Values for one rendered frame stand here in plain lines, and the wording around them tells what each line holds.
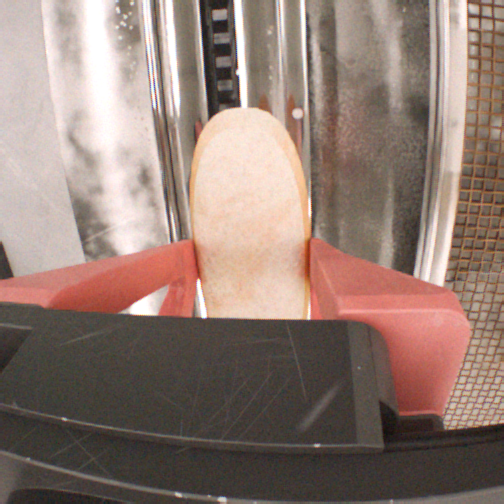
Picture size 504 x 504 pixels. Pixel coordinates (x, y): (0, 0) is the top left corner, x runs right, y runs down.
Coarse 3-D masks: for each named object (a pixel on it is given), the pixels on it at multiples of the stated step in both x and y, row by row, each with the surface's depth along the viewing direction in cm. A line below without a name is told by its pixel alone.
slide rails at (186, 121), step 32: (160, 0) 17; (192, 0) 17; (256, 0) 17; (160, 32) 18; (192, 32) 18; (256, 32) 18; (192, 64) 19; (256, 64) 19; (192, 96) 20; (256, 96) 19; (192, 128) 20; (192, 160) 21
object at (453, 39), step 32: (448, 0) 13; (480, 0) 13; (448, 32) 13; (480, 32) 13; (448, 64) 13; (480, 64) 14; (448, 96) 14; (480, 96) 15; (448, 128) 15; (448, 160) 16; (448, 192) 17; (480, 192) 17; (448, 224) 17; (448, 256) 18; (480, 320) 19; (480, 384) 21
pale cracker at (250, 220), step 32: (224, 128) 11; (256, 128) 11; (224, 160) 11; (256, 160) 11; (288, 160) 11; (192, 192) 12; (224, 192) 12; (256, 192) 12; (288, 192) 12; (192, 224) 13; (224, 224) 12; (256, 224) 12; (288, 224) 12; (224, 256) 13; (256, 256) 13; (288, 256) 13; (224, 288) 13; (256, 288) 13; (288, 288) 13
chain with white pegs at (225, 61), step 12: (228, 0) 18; (216, 12) 18; (228, 12) 18; (228, 24) 19; (216, 36) 19; (228, 36) 19; (216, 60) 20; (228, 60) 20; (216, 72) 20; (216, 84) 20; (228, 84) 20; (216, 96) 21; (216, 108) 21; (228, 108) 21
